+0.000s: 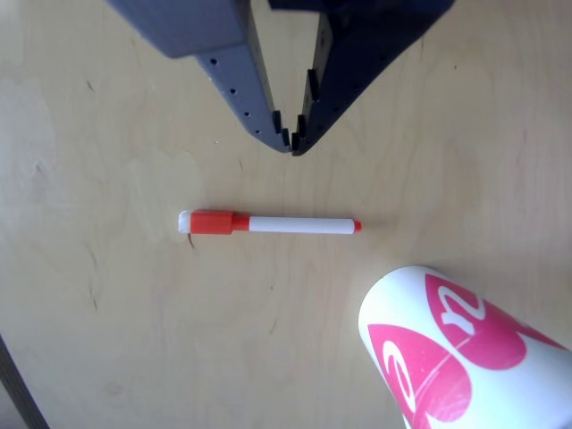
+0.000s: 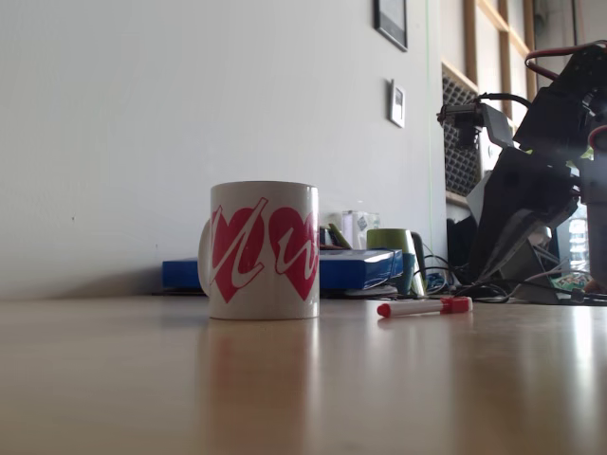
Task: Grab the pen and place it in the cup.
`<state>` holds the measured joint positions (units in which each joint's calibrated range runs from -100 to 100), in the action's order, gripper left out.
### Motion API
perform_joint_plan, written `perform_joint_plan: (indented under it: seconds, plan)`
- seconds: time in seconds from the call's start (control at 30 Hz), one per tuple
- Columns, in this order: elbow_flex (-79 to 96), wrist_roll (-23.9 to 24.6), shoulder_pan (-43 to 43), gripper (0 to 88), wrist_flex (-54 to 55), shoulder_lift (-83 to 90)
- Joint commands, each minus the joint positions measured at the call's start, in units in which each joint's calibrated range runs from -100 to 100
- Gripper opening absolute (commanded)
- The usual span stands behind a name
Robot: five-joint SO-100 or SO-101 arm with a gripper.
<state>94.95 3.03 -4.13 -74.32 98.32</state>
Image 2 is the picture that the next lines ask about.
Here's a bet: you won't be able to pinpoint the black camera cable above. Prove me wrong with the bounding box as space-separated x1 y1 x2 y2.
475 92 533 111

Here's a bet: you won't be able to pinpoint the clear water bottle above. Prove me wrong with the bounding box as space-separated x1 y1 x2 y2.
566 218 590 266

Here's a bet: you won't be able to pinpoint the blue flat box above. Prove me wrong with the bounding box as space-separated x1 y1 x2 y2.
161 247 405 290

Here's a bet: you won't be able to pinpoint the green cup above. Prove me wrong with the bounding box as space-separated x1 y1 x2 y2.
366 227 414 252

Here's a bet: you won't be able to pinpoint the black desk cables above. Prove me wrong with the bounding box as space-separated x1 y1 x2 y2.
416 254 516 304

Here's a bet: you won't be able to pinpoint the black picture frame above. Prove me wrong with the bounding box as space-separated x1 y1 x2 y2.
373 0 410 53

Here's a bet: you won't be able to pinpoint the white wall thermostat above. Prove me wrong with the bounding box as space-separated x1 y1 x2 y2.
389 78 407 129

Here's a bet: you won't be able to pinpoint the wooden window frame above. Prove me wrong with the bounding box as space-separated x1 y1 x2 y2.
440 0 540 206

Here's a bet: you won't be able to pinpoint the red and white marker pen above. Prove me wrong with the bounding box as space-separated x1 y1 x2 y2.
377 296 474 319

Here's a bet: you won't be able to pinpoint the green circuit board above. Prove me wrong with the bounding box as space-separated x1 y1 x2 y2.
551 271 595 293

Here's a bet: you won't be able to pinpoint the small black gripper camera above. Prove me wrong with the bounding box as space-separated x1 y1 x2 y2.
436 100 515 149

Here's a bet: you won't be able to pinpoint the white mug with red hearts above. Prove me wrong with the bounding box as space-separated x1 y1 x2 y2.
197 180 322 321

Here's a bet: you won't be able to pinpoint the clear plastic container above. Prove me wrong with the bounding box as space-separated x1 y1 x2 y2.
340 209 381 250

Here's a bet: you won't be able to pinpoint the grey acoustic foam panel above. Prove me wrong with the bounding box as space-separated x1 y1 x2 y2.
442 73 486 195

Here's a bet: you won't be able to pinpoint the grey laptop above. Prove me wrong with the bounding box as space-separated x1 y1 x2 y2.
497 236 561 305

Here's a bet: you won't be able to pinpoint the red and white servo cable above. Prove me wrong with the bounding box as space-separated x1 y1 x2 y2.
524 40 607 82

